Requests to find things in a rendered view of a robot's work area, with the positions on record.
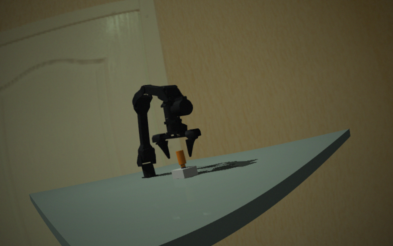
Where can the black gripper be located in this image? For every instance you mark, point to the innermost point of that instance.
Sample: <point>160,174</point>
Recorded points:
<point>174,127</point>

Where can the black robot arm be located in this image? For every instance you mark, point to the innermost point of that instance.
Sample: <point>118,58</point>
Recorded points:
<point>174,105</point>

